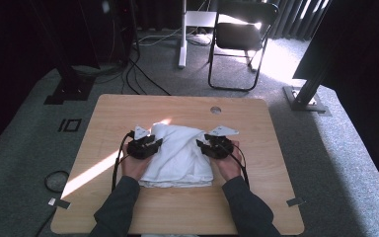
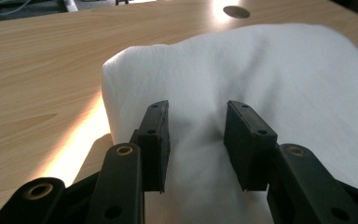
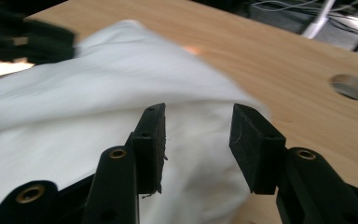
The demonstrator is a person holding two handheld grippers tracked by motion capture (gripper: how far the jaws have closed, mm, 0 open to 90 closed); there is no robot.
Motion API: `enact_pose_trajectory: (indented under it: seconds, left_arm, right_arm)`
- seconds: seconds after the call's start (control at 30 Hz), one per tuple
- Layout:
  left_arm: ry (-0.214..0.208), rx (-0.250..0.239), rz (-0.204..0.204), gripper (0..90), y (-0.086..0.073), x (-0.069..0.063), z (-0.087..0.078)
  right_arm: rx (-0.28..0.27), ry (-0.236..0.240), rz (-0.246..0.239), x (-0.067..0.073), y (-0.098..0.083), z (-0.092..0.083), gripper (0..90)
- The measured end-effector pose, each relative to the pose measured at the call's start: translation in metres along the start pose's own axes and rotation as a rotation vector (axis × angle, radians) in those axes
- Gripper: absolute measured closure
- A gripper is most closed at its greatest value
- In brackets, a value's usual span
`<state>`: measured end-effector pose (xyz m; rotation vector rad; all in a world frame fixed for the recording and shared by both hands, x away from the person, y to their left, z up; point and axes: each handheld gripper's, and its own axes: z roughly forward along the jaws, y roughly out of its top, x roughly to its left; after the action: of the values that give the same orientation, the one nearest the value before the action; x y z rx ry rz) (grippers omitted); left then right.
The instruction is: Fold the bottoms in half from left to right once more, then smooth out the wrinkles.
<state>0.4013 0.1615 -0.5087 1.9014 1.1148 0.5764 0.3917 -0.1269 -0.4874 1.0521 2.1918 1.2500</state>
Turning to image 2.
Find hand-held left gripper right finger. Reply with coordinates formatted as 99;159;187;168
224;100;279;192

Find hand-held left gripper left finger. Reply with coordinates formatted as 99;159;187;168
129;99;172;194

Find white cloth garment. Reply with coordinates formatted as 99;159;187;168
101;22;358;224

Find white desk stand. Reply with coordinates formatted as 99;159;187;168
62;0;80;13

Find round grey cable grommet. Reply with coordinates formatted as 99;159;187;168
222;5;252;20

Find white floor cables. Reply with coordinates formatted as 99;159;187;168
0;0;33;17

